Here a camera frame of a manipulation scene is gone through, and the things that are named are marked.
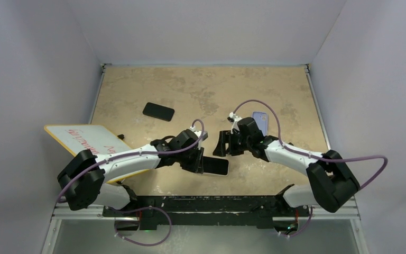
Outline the black phone on table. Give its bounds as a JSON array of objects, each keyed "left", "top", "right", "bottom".
[{"left": 142, "top": 102, "right": 175, "bottom": 122}]

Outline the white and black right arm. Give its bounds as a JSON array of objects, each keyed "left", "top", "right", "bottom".
[{"left": 213, "top": 117, "right": 360, "bottom": 215}]

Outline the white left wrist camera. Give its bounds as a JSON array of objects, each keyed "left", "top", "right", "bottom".
[{"left": 191, "top": 130, "right": 208, "bottom": 142}]

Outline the white board with yellow edge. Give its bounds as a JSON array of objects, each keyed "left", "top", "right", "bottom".
[{"left": 44, "top": 124, "right": 144, "bottom": 185}]

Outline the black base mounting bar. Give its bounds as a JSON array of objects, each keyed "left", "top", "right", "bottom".
[{"left": 103, "top": 195, "right": 310, "bottom": 231}]

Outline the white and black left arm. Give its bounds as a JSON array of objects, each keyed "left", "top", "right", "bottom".
[{"left": 57, "top": 128, "right": 208, "bottom": 216}]

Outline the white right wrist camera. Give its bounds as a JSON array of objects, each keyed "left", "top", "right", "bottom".
[{"left": 227, "top": 112, "right": 242, "bottom": 133}]

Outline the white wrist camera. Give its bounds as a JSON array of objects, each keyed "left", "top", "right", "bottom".
[
  {"left": 191, "top": 130, "right": 208, "bottom": 142},
  {"left": 227, "top": 112, "right": 242, "bottom": 133}
]

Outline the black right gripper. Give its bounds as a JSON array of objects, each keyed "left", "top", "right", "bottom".
[{"left": 213, "top": 130, "right": 252, "bottom": 157}]

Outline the lavender phone case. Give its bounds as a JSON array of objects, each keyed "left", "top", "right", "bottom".
[{"left": 252, "top": 111, "right": 268, "bottom": 136}]

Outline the aluminium frame rail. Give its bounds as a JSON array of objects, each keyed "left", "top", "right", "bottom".
[{"left": 50, "top": 195, "right": 361, "bottom": 222}]

